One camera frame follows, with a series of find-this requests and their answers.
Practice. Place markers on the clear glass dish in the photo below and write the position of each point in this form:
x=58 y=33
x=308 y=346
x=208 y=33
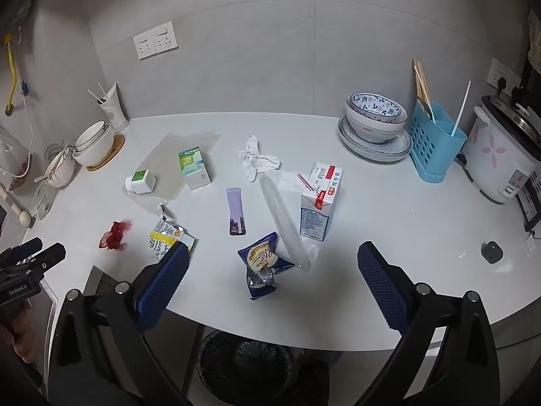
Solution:
x=44 y=201

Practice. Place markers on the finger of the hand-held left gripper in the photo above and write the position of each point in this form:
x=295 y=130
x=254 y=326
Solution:
x=23 y=248
x=53 y=253

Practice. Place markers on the bundle of wooden chopsticks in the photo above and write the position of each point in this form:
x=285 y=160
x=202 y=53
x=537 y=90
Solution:
x=422 y=84

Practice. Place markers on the white floral rice cooker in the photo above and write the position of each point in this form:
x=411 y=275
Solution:
x=494 y=152

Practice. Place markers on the white plastic stick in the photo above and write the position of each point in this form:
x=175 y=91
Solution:
x=95 y=96
x=102 y=91

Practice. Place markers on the blue floral bowl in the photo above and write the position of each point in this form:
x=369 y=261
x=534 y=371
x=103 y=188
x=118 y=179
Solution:
x=374 y=103

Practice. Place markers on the white bowl red print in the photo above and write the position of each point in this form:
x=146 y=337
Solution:
x=374 y=129

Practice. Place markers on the white green bottle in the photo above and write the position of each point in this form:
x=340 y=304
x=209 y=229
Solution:
x=141 y=182

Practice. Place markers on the tall white cup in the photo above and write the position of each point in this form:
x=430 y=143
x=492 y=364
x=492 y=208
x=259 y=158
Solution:
x=115 y=112

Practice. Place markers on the blue striped plate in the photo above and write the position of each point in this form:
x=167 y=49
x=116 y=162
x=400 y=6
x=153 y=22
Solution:
x=399 y=143

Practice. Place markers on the bubble wrap sheet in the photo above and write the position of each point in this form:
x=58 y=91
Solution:
x=169 y=152

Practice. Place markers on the round wooden coaster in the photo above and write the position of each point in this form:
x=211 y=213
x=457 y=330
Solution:
x=112 y=152

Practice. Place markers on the red mesh net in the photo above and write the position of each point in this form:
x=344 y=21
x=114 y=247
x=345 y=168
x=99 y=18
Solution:
x=115 y=234

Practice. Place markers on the clear bag brown contents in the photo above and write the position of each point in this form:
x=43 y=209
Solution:
x=15 y=173

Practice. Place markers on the black box white label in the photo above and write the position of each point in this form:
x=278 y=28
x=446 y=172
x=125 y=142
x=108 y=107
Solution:
x=530 y=203

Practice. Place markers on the white blue milk carton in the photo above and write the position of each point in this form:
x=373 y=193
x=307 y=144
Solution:
x=319 y=211

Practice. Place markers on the clear plastic tube wrapper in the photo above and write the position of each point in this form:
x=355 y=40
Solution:
x=281 y=215

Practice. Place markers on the blue wall hook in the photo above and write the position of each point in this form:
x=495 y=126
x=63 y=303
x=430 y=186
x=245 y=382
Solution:
x=25 y=88

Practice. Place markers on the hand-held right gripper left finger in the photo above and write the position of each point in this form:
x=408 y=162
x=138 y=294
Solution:
x=162 y=287

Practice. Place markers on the white bowl black rim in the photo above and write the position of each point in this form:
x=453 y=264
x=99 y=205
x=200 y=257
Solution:
x=91 y=132

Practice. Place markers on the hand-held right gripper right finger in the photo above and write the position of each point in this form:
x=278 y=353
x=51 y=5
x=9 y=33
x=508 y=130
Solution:
x=380 y=287

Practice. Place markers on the blue utensil holder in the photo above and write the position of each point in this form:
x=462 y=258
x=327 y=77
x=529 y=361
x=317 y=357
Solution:
x=435 y=148

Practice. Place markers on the metal spoon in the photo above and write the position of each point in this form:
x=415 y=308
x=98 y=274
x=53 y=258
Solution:
x=430 y=112

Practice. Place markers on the black plug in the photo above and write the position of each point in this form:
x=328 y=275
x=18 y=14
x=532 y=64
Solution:
x=501 y=84

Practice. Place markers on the white plate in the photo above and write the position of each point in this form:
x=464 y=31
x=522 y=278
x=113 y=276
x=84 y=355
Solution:
x=380 y=157

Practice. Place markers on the small dark grey object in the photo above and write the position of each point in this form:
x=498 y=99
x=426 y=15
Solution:
x=491 y=253

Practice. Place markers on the yellow white wrapper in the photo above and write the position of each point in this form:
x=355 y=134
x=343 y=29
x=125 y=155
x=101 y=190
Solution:
x=167 y=234

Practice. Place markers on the person's left hand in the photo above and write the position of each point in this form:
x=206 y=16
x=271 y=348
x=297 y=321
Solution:
x=25 y=330

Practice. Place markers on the pink striped straw wrapper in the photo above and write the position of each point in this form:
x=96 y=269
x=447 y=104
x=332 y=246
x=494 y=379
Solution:
x=291 y=179

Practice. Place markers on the purple sachet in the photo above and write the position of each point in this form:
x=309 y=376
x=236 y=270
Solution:
x=236 y=209

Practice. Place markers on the black mesh trash basket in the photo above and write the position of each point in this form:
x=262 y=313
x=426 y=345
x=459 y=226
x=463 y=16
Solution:
x=245 y=363

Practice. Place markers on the large white bowl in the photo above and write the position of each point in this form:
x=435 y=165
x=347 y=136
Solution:
x=95 y=154

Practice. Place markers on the green white box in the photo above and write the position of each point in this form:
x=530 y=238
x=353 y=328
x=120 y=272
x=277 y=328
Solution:
x=193 y=169

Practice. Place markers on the white tissue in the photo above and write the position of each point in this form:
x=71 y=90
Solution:
x=255 y=160

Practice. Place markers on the blue snack wrapper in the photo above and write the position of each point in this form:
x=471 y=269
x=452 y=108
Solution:
x=262 y=258

